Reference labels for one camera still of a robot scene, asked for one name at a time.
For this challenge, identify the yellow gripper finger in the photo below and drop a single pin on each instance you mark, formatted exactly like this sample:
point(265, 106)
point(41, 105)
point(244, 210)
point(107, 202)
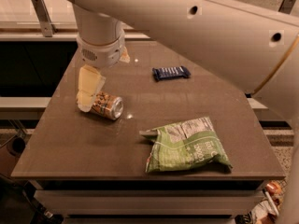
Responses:
point(125, 56)
point(90, 82)

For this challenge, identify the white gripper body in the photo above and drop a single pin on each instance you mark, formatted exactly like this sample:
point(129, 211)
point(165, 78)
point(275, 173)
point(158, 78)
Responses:
point(101, 55)

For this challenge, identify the orange soda can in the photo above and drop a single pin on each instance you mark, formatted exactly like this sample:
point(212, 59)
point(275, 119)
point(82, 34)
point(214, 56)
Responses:
point(107, 106)

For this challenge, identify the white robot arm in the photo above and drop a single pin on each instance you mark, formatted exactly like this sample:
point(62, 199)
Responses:
point(253, 48)

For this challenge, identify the blue snack bar wrapper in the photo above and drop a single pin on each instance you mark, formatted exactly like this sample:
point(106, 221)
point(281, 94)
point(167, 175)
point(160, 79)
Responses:
point(167, 73)

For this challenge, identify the black round object at left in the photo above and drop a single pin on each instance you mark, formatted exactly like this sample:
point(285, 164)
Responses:
point(16, 146)

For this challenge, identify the green chip bag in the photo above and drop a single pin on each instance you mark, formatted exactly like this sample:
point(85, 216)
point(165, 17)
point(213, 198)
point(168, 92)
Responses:
point(184, 146)

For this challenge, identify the left metal railing bracket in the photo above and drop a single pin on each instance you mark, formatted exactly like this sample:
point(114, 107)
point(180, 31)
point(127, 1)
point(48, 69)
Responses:
point(46, 26)

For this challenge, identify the metal railing bracket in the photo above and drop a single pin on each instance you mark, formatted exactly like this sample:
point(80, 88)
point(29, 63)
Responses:
point(46, 26)
point(286, 6)

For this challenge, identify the right metal railing bracket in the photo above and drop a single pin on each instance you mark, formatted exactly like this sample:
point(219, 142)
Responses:
point(286, 6)

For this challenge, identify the wire basket with snacks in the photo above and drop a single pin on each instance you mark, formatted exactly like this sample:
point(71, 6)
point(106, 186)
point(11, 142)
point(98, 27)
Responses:
point(267, 210)

